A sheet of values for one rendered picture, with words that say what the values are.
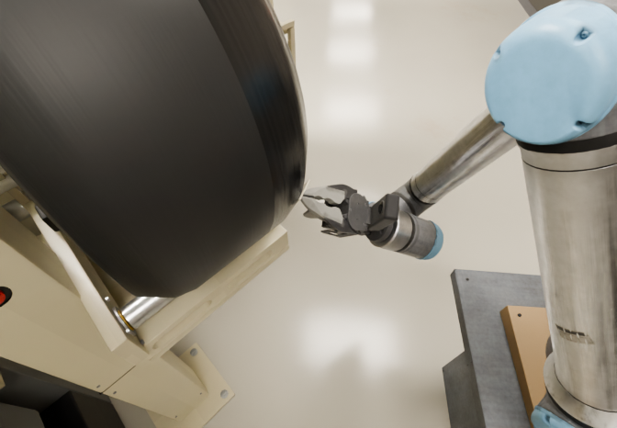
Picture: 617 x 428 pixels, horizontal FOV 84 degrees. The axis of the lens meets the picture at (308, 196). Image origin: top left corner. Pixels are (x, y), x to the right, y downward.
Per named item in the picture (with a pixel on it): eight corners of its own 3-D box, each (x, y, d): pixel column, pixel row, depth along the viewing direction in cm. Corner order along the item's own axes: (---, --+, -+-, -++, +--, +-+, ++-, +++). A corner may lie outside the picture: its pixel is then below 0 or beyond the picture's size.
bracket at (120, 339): (136, 367, 59) (110, 352, 52) (51, 230, 77) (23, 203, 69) (153, 353, 61) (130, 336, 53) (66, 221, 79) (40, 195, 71)
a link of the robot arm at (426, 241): (407, 253, 85) (440, 268, 76) (371, 242, 78) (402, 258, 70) (420, 217, 84) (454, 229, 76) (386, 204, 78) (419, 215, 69)
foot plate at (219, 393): (173, 456, 119) (172, 456, 118) (137, 393, 131) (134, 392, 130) (235, 394, 131) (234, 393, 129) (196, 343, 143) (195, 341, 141)
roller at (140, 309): (126, 332, 57) (110, 311, 58) (131, 334, 61) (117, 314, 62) (282, 213, 72) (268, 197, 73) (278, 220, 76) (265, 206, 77)
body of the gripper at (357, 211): (317, 232, 67) (362, 245, 74) (346, 227, 61) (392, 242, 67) (321, 197, 70) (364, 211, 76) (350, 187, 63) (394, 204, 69)
